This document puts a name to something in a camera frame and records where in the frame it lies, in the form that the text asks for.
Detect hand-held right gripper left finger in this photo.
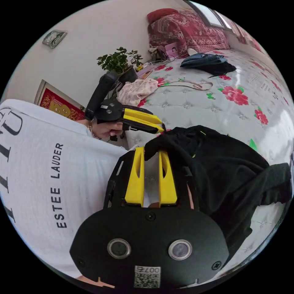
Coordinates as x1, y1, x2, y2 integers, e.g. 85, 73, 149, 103
125, 147, 145, 206

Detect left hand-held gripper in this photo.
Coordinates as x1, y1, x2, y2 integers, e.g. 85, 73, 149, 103
94, 99, 166, 141

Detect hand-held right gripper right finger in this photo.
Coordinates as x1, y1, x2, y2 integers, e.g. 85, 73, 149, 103
158, 150, 178, 208

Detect black shorts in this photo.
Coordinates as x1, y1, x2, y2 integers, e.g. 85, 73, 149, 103
144, 125, 293, 265

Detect person's left hand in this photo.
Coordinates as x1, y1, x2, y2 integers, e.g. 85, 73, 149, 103
87, 120, 126, 139

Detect pink floral garment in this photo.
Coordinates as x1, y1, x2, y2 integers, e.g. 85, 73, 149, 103
116, 78, 159, 107

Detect potted green plant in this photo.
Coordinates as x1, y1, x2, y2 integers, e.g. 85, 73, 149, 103
96, 47, 144, 84

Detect pink carton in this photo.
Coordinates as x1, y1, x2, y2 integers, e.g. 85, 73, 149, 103
164, 42, 179, 57

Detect pile of clothes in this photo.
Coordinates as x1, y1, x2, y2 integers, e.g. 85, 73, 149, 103
180, 53, 237, 76

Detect red and gold framed picture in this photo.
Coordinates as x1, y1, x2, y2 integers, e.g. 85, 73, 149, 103
34, 79, 86, 121

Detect person's body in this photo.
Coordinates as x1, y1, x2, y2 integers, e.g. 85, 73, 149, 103
0, 99, 129, 280

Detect red patterned folded quilt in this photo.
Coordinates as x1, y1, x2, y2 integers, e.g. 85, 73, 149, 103
147, 10, 230, 58

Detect red pillow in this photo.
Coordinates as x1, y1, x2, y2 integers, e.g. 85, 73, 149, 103
147, 8, 179, 23

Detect window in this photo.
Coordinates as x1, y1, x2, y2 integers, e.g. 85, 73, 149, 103
188, 0, 232, 29

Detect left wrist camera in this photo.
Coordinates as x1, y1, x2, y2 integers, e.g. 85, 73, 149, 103
84, 71, 120, 121

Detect pink strap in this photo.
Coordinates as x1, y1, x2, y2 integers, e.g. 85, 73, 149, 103
164, 79, 213, 91

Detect small framed wall picture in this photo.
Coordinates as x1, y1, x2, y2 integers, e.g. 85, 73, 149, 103
42, 30, 68, 49

